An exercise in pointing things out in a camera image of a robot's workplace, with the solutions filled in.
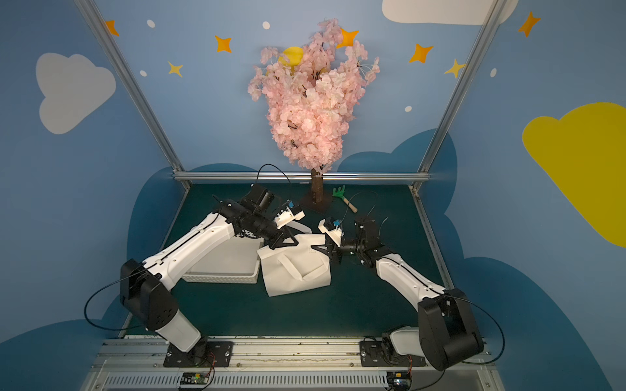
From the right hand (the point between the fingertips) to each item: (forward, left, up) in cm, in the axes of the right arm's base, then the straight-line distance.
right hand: (318, 241), depth 80 cm
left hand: (-1, +7, +3) cm, 8 cm away
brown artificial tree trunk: (+31, +2, -5) cm, 32 cm away
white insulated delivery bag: (-10, +7, -1) cm, 12 cm away
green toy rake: (+39, -9, -18) cm, 44 cm away
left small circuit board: (-39, +35, -18) cm, 55 cm away
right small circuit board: (-35, -26, -20) cm, 48 cm away
